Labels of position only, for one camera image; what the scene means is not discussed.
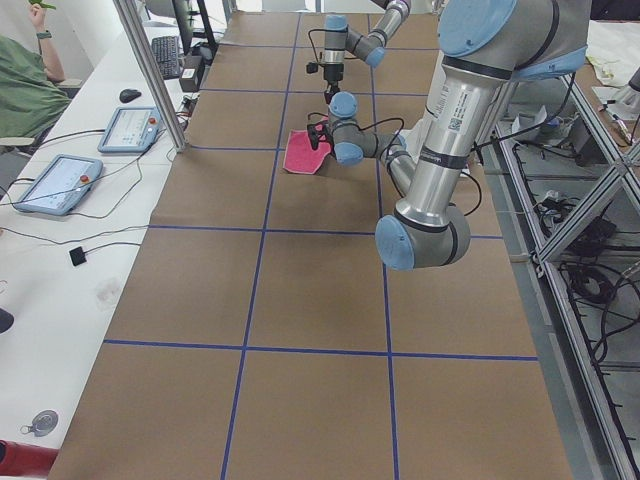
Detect blue teach pendant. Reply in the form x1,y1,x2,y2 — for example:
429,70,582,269
13,154,103,216
97,107,162,154

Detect black computer mouse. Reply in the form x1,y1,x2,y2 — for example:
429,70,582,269
119,88,142,104

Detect aluminium frame post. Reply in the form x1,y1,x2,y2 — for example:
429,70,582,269
113,0,187,153

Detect pink and grey towel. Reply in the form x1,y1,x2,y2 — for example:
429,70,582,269
283,116,332,175

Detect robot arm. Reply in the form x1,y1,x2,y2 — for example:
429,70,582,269
324,1,591,270
320,0,412,104

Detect red object at edge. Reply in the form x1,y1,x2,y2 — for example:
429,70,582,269
1,440,59,478

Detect black keyboard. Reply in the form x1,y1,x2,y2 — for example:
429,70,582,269
151,36,181,80

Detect person in green shirt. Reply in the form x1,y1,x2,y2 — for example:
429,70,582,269
1,3,71,139

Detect black box with label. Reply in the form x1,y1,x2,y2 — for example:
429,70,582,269
179,55,205,93

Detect monitor stand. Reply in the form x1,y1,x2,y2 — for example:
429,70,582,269
171,0,218,60

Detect round metal disc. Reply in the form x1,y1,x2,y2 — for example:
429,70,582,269
20,409,59,437

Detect small black square puck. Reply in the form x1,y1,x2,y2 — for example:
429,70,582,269
69,246,87,267

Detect far blue teach pendant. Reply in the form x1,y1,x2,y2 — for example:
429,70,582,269
97,107,162,154

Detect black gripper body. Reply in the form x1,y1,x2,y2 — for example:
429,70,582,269
323,62,344,83
322,124,334,147

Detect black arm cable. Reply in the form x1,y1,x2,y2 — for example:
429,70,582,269
305,111,483,217
306,27,351,66

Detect aluminium frame rail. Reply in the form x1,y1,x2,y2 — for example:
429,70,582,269
483,66,639,479

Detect near blue teach pendant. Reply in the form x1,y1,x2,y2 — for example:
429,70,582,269
13,154,103,216

